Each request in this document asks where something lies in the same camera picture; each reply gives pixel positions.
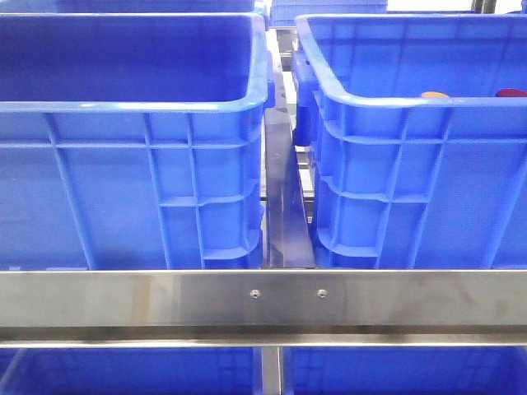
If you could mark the blue crate lower right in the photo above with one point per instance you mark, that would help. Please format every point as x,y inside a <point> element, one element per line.
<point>406,370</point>

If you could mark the blue crate lower left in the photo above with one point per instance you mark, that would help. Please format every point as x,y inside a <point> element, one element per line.
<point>135,371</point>

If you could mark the blue crate front right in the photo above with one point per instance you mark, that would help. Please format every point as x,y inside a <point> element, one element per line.
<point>405,182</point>

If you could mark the red mushroom push button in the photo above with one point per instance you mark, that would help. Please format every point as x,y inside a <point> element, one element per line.
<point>511,93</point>

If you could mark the blue crate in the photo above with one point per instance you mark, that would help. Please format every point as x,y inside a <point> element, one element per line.
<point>405,182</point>
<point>283,13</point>
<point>132,141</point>
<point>135,6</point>
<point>406,370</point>
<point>135,371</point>

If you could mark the steel centre divider rail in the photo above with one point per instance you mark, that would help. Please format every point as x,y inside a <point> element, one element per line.
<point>288,240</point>

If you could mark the blue crate rear right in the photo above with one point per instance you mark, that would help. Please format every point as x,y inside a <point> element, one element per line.
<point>283,13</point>

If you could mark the steel shelf front rail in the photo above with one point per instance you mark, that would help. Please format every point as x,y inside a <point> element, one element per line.
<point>277,307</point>

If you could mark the blue crate front left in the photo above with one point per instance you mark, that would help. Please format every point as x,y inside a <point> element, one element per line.
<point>132,141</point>

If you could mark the blue crate rear left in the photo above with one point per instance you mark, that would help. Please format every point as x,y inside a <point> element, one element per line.
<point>135,6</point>

